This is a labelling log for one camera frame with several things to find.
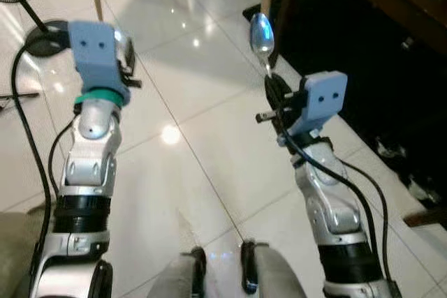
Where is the shiny metal spoon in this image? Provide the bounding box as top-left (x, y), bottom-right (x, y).
top-left (249, 13), bottom-right (276, 80)

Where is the black standing fan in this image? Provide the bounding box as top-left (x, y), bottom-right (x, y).
top-left (0, 0), bottom-right (72, 59)

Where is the thin black rod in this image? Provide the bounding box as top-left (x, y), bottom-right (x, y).
top-left (0, 91), bottom-right (41, 113)

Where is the grey robot right leg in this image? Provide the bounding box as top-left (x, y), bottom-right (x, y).
top-left (240, 240), bottom-right (309, 298)

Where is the grey robot leg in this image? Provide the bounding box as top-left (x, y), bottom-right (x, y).
top-left (240, 240), bottom-right (309, 298)
top-left (145, 245), bottom-right (208, 298)

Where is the brown wooden furniture leg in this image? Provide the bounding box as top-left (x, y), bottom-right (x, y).
top-left (403, 207), bottom-right (447, 229)

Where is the grey robot left leg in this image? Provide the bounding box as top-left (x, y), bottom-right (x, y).
top-left (145, 245), bottom-right (208, 298)

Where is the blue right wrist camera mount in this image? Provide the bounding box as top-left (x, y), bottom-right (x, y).
top-left (286, 71), bottom-right (349, 140)

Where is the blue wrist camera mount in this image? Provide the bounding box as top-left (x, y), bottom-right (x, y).
top-left (67, 21), bottom-right (133, 101)
top-left (286, 71), bottom-right (349, 140)

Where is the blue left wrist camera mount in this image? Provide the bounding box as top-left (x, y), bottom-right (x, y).
top-left (67, 21), bottom-right (133, 101)

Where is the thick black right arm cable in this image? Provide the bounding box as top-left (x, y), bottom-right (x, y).
top-left (268, 83), bottom-right (382, 279)

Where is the short black left arm cable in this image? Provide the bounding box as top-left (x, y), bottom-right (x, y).
top-left (47, 119), bottom-right (76, 197)

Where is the long black left arm cable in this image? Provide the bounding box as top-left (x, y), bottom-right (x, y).
top-left (10, 29), bottom-right (75, 275)

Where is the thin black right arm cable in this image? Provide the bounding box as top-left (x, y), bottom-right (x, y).
top-left (341, 161), bottom-right (393, 282)

